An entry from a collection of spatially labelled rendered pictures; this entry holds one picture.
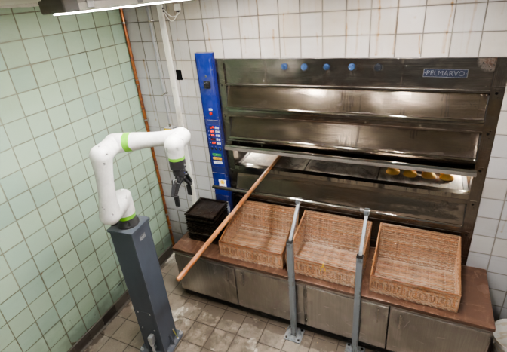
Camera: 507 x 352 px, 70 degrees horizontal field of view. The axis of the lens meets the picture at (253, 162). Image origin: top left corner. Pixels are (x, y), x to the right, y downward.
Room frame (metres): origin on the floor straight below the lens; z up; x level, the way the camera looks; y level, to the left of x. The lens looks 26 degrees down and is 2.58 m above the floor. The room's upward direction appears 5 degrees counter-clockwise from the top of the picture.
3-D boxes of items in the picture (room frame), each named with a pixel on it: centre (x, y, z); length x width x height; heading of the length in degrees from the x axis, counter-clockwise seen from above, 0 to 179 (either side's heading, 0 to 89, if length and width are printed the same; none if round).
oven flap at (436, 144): (2.46, -0.64, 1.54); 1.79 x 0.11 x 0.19; 64
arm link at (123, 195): (2.05, 0.89, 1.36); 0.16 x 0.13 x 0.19; 171
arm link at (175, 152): (1.87, 0.43, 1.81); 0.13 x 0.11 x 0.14; 171
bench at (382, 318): (2.26, -0.42, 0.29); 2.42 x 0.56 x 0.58; 64
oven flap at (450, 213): (2.46, -0.64, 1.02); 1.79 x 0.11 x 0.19; 64
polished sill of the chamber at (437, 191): (2.49, -0.65, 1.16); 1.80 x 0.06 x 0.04; 64
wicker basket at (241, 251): (2.48, 0.00, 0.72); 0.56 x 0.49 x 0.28; 65
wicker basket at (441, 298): (1.95, -1.08, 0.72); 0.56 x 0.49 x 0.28; 63
